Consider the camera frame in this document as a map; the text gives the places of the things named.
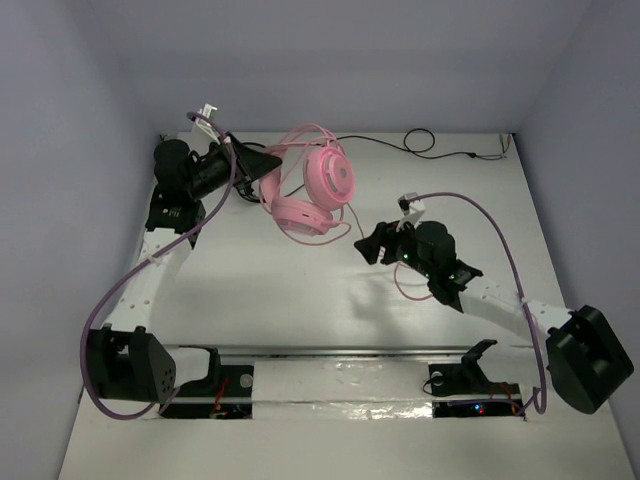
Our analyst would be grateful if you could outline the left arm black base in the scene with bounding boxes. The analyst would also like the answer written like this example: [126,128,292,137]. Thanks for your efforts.
[159,348,254,420]

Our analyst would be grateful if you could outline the black white striped headphones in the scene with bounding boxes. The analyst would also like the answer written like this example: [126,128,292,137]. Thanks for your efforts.
[234,177,260,203]

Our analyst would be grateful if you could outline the pink headphone cable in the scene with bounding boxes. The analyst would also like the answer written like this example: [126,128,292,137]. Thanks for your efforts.
[279,124,446,302]

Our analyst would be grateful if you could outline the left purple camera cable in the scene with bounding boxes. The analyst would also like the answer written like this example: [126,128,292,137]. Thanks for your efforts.
[80,112,239,421]

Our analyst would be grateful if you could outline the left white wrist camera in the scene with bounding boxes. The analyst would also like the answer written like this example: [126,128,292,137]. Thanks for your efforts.
[187,103,219,148]

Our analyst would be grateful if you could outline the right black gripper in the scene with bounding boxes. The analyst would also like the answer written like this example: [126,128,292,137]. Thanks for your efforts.
[355,214,435,280]

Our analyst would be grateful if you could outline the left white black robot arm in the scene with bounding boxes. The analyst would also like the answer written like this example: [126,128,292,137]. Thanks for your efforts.
[81,134,282,404]

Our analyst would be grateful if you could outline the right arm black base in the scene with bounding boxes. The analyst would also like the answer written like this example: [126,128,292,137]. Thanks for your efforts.
[422,339,524,418]

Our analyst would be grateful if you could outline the metal base rail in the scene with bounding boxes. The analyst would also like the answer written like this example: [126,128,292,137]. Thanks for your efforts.
[107,342,551,407]

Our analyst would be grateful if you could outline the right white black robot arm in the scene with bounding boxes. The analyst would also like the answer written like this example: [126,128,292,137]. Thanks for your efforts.
[354,221,634,414]

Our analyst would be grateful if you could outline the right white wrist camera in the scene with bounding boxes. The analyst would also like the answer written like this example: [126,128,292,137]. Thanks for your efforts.
[396,192,426,232]

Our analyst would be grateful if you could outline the black headphone cable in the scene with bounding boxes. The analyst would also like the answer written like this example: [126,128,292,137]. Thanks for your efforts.
[234,128,514,204]

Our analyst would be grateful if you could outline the pink over-ear headphones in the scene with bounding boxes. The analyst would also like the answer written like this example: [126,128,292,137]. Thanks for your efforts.
[258,123,356,247]

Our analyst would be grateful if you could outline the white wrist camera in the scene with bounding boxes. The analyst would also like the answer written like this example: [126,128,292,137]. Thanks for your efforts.
[187,103,219,148]
[396,192,426,232]

